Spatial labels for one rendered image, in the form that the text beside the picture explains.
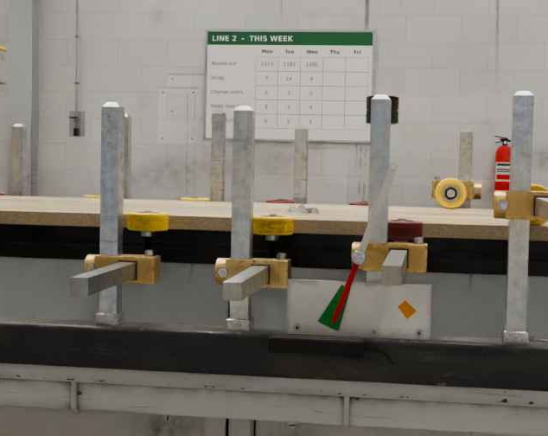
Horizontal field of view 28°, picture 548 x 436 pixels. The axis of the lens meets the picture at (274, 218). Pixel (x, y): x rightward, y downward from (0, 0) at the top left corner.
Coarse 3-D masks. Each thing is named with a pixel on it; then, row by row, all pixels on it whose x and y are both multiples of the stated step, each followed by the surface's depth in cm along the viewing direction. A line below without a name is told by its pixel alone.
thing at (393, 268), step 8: (392, 256) 180; (400, 256) 180; (384, 264) 166; (392, 264) 166; (400, 264) 166; (384, 272) 164; (392, 272) 164; (400, 272) 164; (384, 280) 164; (392, 280) 164; (400, 280) 164
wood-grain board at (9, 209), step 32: (32, 224) 222; (64, 224) 221; (96, 224) 220; (192, 224) 217; (224, 224) 216; (320, 224) 214; (352, 224) 213; (448, 224) 210; (480, 224) 210; (544, 224) 215
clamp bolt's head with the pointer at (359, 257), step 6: (354, 258) 193; (360, 258) 193; (354, 264) 195; (354, 270) 195; (354, 276) 195; (348, 282) 195; (348, 288) 195; (342, 294) 195; (342, 300) 195; (342, 306) 195; (336, 312) 196; (336, 318) 196
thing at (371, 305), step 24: (288, 288) 197; (312, 288) 197; (336, 288) 196; (360, 288) 195; (384, 288) 195; (408, 288) 194; (288, 312) 198; (312, 312) 197; (360, 312) 196; (384, 312) 195; (360, 336) 196; (384, 336) 195; (408, 336) 194
